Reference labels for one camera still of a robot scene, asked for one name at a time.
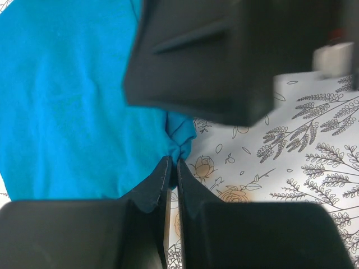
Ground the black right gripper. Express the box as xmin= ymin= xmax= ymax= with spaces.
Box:
xmin=241 ymin=1 xmax=358 ymax=92

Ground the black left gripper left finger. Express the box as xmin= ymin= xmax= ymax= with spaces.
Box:
xmin=1 ymin=156 xmax=172 ymax=268

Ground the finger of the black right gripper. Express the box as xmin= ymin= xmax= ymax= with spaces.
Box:
xmin=123 ymin=1 xmax=274 ymax=127

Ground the teal blue t shirt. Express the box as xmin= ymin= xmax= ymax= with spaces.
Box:
xmin=1 ymin=1 xmax=196 ymax=201

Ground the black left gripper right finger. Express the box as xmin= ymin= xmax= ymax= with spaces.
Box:
xmin=177 ymin=160 xmax=353 ymax=268

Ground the floral patterned table mat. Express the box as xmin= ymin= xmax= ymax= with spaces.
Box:
xmin=1 ymin=1 xmax=358 ymax=268

